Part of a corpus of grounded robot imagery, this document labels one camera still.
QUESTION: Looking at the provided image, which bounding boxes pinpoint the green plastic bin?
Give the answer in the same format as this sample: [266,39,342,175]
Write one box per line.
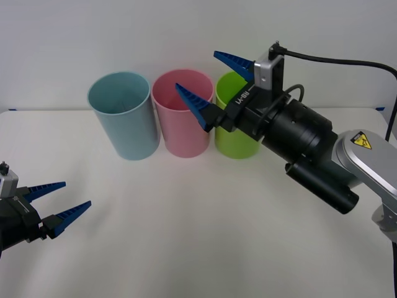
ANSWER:
[214,70,265,160]

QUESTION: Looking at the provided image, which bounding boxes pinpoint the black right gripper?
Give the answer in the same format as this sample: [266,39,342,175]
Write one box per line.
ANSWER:
[175,50,291,144]

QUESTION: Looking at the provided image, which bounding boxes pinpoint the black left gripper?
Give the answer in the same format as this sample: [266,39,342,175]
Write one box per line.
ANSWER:
[0,181,92,253]

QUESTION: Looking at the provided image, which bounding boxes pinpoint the pale blue plastic bin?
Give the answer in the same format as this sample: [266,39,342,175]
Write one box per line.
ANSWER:
[87,71,161,161]

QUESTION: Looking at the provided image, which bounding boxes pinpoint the pink plastic bin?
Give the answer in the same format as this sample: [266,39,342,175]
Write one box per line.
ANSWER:
[151,68,215,159]

